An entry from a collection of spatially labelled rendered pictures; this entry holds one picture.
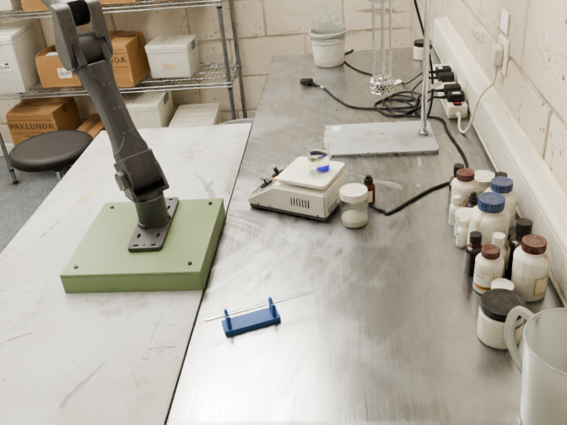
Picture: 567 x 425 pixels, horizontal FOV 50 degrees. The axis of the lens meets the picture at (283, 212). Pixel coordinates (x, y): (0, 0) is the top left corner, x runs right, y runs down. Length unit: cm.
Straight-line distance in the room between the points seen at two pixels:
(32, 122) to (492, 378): 325
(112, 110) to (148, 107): 228
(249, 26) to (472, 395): 302
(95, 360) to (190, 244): 30
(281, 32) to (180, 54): 62
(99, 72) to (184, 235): 36
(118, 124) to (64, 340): 43
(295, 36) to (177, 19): 70
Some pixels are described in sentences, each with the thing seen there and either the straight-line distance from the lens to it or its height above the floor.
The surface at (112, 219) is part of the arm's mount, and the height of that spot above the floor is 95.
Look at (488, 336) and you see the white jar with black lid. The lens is 102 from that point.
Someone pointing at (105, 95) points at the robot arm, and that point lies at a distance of 126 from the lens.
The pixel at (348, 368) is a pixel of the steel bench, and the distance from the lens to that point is 98.
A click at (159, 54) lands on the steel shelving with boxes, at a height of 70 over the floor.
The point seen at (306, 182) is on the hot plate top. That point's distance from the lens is 130.
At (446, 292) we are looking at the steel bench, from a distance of 113.
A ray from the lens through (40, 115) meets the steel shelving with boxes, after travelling 379.
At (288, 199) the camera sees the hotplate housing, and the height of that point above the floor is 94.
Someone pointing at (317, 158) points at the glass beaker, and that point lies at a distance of 130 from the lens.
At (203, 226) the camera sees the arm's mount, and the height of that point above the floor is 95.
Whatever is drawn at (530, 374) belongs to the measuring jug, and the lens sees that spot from 85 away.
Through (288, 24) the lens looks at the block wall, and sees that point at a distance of 368.
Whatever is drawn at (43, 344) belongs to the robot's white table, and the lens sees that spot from 116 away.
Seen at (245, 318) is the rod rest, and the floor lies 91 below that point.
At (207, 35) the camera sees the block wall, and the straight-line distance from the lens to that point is 375.
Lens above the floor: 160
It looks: 31 degrees down
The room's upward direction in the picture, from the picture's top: 6 degrees counter-clockwise
